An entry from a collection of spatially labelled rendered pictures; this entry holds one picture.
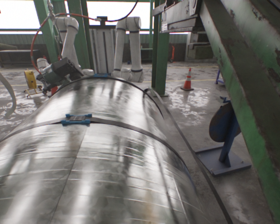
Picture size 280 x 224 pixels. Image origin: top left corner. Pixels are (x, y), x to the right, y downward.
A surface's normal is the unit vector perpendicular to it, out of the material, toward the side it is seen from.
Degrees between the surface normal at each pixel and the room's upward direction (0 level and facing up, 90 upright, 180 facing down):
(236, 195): 0
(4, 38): 90
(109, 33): 90
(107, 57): 90
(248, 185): 0
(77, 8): 90
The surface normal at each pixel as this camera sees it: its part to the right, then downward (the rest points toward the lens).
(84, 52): 0.10, 0.46
